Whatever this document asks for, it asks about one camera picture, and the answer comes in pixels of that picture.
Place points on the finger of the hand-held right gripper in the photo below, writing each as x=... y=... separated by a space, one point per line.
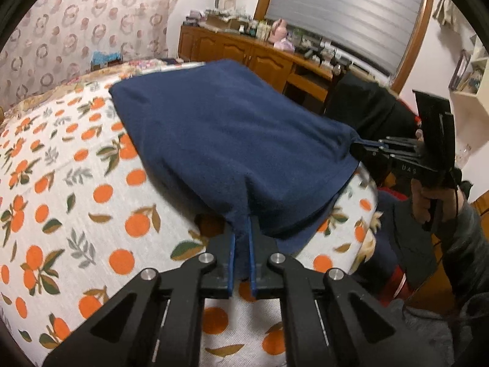
x=382 y=153
x=401 y=142

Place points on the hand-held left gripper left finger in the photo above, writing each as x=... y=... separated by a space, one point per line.
x=231 y=260

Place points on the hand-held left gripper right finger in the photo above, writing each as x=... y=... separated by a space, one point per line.
x=252 y=263

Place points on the navy blue printed t-shirt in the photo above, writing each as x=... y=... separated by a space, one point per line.
x=229 y=133

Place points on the person's right forearm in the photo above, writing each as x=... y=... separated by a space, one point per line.
x=470 y=244

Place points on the person's right hand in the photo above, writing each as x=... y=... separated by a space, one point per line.
x=418 y=202

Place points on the black jacket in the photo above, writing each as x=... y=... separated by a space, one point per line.
x=363 y=103

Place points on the pink tissue pack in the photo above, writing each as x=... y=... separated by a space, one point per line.
x=284 y=45

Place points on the pink kettle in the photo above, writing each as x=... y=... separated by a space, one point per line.
x=278 y=30

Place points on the orange fruit print bedsheet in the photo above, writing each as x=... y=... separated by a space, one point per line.
x=76 y=198

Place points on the wooden cabinet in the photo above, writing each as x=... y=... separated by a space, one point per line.
x=237 y=53

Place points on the row of toiletry bottles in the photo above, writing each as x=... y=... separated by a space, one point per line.
x=254 y=30

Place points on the person's grey clothing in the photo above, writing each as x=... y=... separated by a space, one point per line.
x=428 y=332

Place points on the open cardboard box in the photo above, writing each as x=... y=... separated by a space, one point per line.
x=221 y=23

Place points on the floral blanket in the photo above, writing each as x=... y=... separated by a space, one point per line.
x=145 y=65

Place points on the cardboard box with blue bag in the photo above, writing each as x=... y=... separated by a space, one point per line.
x=105 y=61

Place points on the circle print curtain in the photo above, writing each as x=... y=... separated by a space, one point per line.
x=76 y=26

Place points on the white wall shelf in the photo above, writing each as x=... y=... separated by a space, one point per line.
x=475 y=72

